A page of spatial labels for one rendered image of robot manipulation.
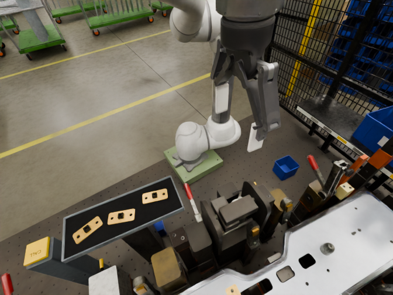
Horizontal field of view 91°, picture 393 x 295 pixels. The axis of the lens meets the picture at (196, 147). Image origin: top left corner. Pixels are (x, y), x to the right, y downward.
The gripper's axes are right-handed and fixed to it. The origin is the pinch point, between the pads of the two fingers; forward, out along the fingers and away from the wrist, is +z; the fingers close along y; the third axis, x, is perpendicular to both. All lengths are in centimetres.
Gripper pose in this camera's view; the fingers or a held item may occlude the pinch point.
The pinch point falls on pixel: (236, 124)
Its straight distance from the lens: 42.8
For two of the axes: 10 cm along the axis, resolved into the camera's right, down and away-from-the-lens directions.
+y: 3.9, 6.6, -6.4
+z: 0.8, 6.7, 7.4
